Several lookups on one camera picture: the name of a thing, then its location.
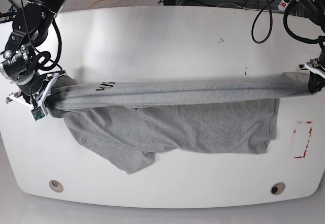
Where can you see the grey Hugging Face T-shirt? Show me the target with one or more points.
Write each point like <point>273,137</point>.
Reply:
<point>129,123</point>

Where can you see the table cable grommet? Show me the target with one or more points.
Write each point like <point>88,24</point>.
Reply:
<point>277,188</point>
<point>56,186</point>

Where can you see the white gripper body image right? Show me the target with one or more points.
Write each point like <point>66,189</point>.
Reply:
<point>314,66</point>

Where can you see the wrist camera board image left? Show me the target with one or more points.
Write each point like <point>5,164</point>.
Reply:
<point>38,113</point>

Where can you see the red tape rectangle marking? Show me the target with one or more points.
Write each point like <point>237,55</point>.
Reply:
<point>301,139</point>

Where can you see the left table cable grommet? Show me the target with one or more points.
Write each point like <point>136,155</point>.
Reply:
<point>56,186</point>

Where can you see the right table cable grommet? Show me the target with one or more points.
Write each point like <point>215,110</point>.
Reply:
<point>277,188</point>

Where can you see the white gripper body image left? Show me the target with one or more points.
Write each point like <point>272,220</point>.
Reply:
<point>34,93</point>

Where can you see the white power strip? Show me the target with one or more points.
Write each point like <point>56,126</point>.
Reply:
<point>283,5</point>

